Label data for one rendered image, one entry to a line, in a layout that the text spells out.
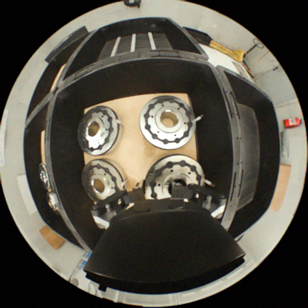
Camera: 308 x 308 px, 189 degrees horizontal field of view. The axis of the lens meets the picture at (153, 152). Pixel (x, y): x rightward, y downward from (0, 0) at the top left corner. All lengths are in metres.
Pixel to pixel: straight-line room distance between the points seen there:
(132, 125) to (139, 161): 0.08
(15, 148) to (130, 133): 3.07
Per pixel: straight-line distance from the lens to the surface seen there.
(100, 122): 0.18
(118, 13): 3.34
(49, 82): 0.63
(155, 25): 0.54
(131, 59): 0.15
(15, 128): 3.16
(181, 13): 3.28
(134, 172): 0.20
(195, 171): 0.16
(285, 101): 3.07
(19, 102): 3.30
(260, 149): 0.44
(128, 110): 0.21
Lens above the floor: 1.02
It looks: 88 degrees down
